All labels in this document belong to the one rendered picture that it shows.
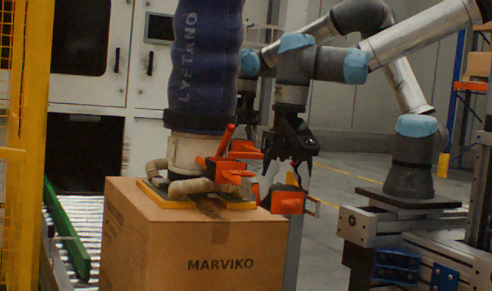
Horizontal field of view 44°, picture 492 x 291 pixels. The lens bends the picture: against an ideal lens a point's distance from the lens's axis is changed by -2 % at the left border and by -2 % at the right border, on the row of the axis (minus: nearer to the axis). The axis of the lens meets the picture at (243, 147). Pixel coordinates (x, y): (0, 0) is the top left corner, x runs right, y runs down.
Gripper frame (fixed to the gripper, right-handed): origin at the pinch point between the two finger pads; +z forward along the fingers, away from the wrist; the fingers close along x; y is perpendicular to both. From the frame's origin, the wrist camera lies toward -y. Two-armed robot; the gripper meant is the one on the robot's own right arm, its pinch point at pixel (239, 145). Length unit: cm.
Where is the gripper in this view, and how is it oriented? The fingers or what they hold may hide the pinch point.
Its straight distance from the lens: 225.2
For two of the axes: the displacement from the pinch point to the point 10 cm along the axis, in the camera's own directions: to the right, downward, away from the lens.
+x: 9.2, 0.5, 3.9
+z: -1.0, 9.9, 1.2
